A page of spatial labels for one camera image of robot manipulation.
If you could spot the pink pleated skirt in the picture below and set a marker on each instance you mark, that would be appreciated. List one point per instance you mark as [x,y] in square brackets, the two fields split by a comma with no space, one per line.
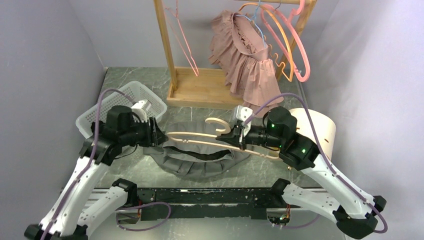
[240,52]

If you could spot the cream cylinder with orange base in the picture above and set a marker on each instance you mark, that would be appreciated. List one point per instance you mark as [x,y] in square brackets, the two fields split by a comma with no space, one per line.
[324,127]

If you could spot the grey skirt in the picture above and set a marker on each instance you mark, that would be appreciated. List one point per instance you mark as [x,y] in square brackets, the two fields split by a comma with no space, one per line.
[195,161]

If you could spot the thick pink plastic hanger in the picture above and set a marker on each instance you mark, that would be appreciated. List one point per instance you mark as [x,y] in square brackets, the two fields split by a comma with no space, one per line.
[293,25]

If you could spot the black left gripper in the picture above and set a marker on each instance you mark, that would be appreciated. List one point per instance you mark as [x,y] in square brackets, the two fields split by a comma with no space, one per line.
[154,136]

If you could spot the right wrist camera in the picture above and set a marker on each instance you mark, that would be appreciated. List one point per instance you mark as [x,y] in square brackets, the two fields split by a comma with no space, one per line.
[242,113]

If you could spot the thin pink wire hanger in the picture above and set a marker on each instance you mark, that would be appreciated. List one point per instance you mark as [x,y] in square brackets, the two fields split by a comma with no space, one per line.
[182,40]

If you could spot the blue wire hanger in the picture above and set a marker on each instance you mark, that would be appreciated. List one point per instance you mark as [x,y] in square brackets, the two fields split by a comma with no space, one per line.
[256,26]

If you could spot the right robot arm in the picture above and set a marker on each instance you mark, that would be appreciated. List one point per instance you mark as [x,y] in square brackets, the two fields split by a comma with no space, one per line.
[305,140]

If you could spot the orange wavy plastic hanger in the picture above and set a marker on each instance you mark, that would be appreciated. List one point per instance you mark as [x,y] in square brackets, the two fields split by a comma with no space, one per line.
[286,67]

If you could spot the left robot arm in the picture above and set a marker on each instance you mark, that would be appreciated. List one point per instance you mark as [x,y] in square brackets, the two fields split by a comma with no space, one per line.
[68,219]

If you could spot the beige wooden hanger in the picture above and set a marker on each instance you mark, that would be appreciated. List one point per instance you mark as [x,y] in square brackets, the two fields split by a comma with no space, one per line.
[197,138]

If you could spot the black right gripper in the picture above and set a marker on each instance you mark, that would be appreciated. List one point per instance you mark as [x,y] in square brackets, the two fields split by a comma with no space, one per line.
[236,137]

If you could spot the black base frame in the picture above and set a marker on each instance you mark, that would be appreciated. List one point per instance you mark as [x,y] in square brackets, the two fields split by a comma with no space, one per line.
[196,203]

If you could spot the wooden clothes rack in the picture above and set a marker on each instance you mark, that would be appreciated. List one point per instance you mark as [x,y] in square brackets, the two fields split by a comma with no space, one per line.
[186,89]

